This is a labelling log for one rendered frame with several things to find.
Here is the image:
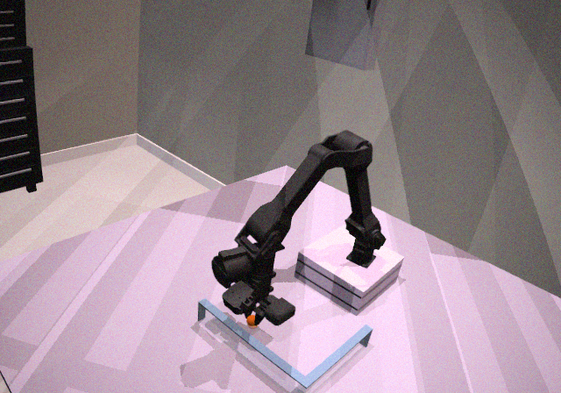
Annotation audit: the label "clear low l-shaped wall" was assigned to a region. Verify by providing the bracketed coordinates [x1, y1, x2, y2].
[198, 298, 373, 389]

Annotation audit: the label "clear glass corner walls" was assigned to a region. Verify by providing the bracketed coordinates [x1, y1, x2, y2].
[199, 304, 372, 393]

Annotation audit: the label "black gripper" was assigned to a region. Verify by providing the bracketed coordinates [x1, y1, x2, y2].
[246, 271, 296, 325]

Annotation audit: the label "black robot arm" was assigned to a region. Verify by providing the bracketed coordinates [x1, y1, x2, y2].
[211, 131, 387, 315]

